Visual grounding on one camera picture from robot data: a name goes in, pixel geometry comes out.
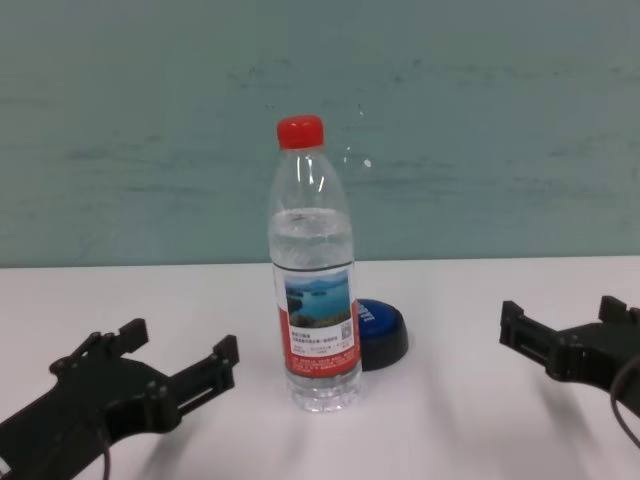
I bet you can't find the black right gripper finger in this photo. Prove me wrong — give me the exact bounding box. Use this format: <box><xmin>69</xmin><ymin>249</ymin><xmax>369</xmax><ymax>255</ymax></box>
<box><xmin>599</xmin><ymin>295</ymin><xmax>640</xmax><ymax>326</ymax></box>
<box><xmin>498</xmin><ymin>300</ymin><xmax>566</xmax><ymax>371</ymax></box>

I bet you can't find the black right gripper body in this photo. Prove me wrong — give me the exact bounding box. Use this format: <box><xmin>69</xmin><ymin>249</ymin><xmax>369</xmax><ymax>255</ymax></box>
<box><xmin>547</xmin><ymin>319</ymin><xmax>640</xmax><ymax>396</ymax></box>

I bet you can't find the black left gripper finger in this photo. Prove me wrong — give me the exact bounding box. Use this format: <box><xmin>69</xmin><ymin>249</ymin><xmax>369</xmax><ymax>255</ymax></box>
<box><xmin>159</xmin><ymin>334</ymin><xmax>240</xmax><ymax>416</ymax></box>
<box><xmin>49</xmin><ymin>317</ymin><xmax>150</xmax><ymax>376</ymax></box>

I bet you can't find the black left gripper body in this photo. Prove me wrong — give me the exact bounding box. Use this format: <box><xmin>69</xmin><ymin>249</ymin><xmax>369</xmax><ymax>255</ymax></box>
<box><xmin>0</xmin><ymin>357</ymin><xmax>176</xmax><ymax>474</ymax></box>

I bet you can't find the clear water bottle red cap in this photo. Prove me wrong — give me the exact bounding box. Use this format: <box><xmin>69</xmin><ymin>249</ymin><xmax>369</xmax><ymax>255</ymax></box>
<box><xmin>267</xmin><ymin>114</ymin><xmax>362</xmax><ymax>414</ymax></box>

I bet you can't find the blue round lid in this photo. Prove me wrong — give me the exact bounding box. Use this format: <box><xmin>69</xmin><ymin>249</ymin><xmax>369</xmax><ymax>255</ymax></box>
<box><xmin>355</xmin><ymin>297</ymin><xmax>410</xmax><ymax>371</ymax></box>

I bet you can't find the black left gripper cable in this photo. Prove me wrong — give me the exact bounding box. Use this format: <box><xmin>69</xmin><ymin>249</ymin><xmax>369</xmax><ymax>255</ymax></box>
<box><xmin>97</xmin><ymin>424</ymin><xmax>112</xmax><ymax>480</ymax></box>

